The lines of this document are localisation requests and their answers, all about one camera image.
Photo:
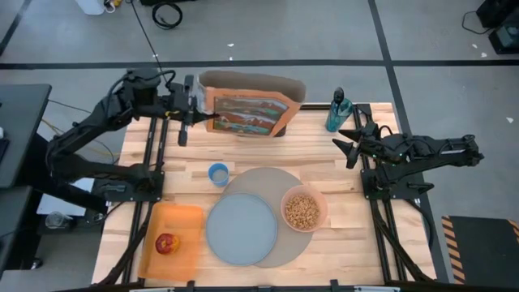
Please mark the hazard-striped black mat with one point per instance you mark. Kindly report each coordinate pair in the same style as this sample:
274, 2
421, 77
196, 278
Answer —
482, 247

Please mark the blue plastic cup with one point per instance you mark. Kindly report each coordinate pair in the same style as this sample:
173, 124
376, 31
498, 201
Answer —
219, 175

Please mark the black equipment box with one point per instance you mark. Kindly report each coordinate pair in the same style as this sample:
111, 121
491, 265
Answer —
504, 38

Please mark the pink plastic bowl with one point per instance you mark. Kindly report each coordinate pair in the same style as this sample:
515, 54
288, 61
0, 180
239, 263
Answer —
292, 190

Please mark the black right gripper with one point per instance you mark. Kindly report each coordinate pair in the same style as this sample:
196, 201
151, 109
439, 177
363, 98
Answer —
379, 144

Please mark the toasted oat cereal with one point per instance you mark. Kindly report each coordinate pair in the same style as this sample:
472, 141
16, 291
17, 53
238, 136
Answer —
302, 211

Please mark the grey round woven placemat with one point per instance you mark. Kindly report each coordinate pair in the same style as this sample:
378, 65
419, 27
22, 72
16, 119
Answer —
263, 180

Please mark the grey round plate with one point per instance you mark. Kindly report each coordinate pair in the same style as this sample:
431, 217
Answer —
241, 229

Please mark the orange plastic tray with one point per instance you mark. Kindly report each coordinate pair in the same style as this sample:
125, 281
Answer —
178, 219

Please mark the black aluminium rig frame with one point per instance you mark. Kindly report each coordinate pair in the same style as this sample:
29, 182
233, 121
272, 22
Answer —
152, 138

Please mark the red apple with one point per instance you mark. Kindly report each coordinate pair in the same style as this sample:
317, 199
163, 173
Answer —
167, 244

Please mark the clear glass jar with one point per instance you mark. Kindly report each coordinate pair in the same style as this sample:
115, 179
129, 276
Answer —
58, 220

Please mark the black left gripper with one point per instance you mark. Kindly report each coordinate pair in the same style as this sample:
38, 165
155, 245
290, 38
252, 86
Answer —
180, 101

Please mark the white container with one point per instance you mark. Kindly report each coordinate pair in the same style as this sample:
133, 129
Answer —
91, 6

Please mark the orange cereal box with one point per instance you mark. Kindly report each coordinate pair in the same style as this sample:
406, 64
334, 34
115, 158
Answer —
251, 115

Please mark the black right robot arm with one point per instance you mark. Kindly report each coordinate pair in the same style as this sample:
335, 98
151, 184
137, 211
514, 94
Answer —
430, 148

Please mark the black desk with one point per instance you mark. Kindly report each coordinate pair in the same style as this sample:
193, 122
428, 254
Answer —
20, 130

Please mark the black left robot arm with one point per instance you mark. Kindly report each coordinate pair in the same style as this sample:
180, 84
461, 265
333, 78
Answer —
81, 134

